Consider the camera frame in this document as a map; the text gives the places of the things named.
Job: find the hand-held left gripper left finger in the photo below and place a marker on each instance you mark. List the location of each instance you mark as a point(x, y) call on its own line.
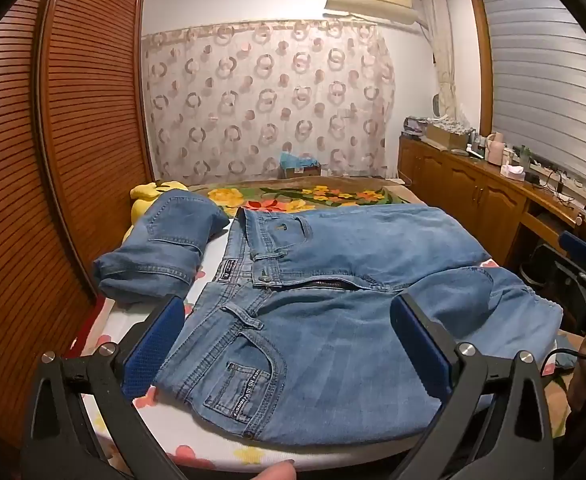
point(148, 350)

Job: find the wooden cabinet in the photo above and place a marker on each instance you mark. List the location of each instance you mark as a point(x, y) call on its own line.
point(453, 180)

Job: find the grey window blind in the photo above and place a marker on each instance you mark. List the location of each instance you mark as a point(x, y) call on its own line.
point(538, 70)

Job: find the white flower-print bed sheet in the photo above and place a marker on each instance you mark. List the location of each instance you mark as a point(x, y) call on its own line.
point(138, 420)

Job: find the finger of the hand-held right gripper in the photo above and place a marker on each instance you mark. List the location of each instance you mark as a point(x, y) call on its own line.
point(579, 251)

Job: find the wooden louvered wardrobe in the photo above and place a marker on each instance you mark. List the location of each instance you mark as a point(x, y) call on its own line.
point(73, 110)

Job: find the folded blue jeans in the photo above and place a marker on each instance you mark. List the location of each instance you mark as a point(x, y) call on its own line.
point(168, 240)

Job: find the green floral blanket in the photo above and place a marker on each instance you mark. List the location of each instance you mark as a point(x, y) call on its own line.
point(283, 195)

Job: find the pink tissue box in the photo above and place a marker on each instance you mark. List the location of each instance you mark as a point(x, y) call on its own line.
point(513, 172)

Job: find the circle-patterned curtain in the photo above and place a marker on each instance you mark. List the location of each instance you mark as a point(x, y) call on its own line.
point(263, 100)

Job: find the white power strip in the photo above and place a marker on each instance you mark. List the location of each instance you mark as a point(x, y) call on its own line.
point(558, 177)

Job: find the pink kettle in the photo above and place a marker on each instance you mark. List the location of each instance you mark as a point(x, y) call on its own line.
point(496, 150)

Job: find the blue denim pants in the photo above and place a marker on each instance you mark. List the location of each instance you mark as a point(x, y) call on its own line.
point(323, 335)

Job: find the round grey fan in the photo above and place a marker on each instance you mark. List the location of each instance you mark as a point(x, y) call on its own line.
point(439, 105)

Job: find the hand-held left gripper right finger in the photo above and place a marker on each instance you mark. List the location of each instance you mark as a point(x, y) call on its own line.
point(418, 345)

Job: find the white lace curtain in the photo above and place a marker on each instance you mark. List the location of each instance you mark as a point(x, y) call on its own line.
point(443, 50)

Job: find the black chair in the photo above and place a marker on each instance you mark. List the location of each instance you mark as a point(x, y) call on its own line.
point(543, 267)

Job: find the blue plastic bag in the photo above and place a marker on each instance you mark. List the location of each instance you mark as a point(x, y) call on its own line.
point(295, 160)

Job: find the yellow plush toy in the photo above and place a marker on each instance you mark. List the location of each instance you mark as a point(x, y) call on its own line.
point(145, 195)

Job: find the pile of colourful packets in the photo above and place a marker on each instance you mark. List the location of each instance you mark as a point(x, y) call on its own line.
point(415, 125)

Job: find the cardboard box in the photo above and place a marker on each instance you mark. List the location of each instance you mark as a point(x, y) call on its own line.
point(445, 136)

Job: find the peach floral blanket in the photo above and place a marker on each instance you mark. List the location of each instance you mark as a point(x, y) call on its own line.
point(555, 400)

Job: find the person's left hand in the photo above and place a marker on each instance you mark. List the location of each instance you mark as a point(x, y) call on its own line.
point(275, 472)

